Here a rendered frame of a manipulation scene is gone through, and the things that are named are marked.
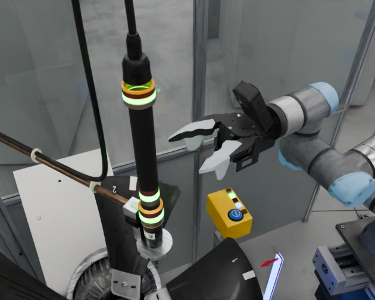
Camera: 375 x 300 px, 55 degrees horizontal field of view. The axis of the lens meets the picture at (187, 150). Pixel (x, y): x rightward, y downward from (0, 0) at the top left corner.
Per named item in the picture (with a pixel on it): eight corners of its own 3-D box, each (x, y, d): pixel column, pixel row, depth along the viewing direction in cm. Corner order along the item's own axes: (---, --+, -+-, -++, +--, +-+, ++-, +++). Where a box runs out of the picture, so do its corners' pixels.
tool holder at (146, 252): (121, 245, 71) (115, 214, 64) (143, 221, 75) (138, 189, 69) (159, 267, 67) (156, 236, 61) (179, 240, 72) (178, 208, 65)
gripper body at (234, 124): (234, 175, 66) (282, 150, 71) (239, 138, 60) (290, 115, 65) (210, 152, 71) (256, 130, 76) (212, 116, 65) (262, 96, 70)
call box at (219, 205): (205, 212, 138) (206, 193, 131) (228, 204, 141) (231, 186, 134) (225, 245, 127) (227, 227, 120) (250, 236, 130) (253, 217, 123)
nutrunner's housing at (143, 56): (141, 255, 72) (109, 35, 42) (153, 240, 74) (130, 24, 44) (158, 263, 70) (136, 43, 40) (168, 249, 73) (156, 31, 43)
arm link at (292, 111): (307, 107, 67) (276, 87, 72) (290, 115, 65) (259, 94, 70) (299, 138, 72) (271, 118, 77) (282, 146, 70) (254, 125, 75)
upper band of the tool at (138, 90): (117, 105, 48) (114, 86, 46) (137, 90, 51) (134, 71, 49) (143, 115, 46) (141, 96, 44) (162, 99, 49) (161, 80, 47)
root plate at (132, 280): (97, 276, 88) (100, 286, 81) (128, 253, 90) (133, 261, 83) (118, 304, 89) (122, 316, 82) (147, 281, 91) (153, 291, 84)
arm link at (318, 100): (335, 123, 77) (347, 89, 71) (299, 141, 72) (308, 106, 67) (307, 106, 82) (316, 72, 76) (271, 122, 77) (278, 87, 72)
